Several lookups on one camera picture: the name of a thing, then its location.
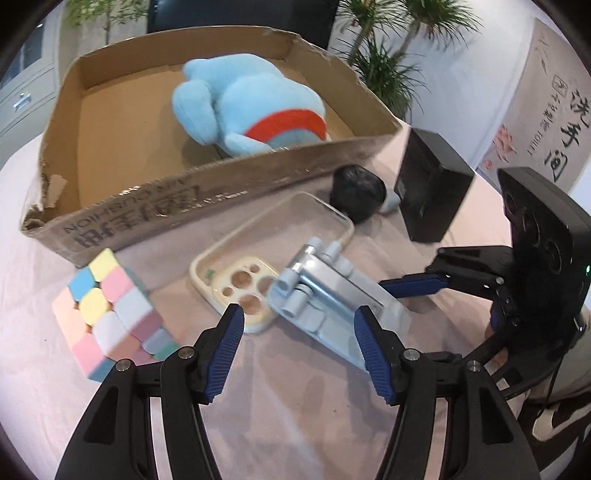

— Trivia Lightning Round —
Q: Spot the silver folding phone stand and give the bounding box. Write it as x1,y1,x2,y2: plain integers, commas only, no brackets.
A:
266,237,412,369

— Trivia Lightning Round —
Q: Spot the black rectangular box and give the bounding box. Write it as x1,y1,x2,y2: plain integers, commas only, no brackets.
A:
394,128,475,244

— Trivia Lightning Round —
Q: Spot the black round pouch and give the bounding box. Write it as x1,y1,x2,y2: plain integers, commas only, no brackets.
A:
329,164,387,224

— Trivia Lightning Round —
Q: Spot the pastel rubik's cube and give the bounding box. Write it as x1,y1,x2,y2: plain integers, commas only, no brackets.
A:
51,248,178,382

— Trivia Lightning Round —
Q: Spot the clear beige phone case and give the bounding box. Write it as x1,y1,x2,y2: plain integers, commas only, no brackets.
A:
188,192,355,334

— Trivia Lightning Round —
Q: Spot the black and white shoe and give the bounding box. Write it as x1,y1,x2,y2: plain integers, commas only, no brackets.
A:
531,394,590,479

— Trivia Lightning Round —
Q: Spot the beige calligraphy sign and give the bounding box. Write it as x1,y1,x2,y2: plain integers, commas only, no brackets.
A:
477,20,590,193

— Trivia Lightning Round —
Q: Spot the light blue plush toy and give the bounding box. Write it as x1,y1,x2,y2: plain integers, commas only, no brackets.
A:
171,53,331,157

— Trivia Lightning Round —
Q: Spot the green potted plant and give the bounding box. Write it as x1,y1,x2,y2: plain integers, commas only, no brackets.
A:
65,0,149,45
337,0,482,120

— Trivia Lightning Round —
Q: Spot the black television screen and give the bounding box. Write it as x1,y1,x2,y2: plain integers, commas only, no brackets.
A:
147,0,339,49

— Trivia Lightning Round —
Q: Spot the brown cardboard box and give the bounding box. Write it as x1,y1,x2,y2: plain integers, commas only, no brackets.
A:
20,25,401,267

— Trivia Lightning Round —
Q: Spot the grey filing cabinet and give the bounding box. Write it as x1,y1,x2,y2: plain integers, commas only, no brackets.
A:
1,13,59,163

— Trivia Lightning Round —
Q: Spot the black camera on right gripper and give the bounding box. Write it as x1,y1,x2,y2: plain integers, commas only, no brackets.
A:
498,167,590,320

